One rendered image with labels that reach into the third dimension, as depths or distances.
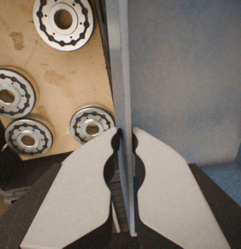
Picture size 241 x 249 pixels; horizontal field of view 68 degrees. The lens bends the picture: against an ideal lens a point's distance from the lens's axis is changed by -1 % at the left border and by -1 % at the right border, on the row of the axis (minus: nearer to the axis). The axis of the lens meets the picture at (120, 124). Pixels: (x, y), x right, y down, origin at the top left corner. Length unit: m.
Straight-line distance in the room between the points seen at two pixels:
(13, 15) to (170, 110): 0.33
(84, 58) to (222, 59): 0.28
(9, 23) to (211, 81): 0.36
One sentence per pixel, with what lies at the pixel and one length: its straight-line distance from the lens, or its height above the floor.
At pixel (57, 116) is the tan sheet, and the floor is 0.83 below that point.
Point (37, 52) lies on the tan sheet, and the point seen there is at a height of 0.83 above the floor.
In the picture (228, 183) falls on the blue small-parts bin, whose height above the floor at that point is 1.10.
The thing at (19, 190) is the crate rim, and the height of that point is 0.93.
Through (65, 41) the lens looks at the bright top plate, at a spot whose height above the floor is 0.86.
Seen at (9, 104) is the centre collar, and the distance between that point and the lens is 0.42.
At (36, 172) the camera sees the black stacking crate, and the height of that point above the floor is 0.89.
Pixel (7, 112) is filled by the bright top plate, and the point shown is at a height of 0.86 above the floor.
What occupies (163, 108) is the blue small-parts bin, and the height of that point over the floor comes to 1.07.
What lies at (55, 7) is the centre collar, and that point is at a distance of 0.36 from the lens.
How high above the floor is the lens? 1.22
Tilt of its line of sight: 60 degrees down
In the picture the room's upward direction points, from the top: 167 degrees clockwise
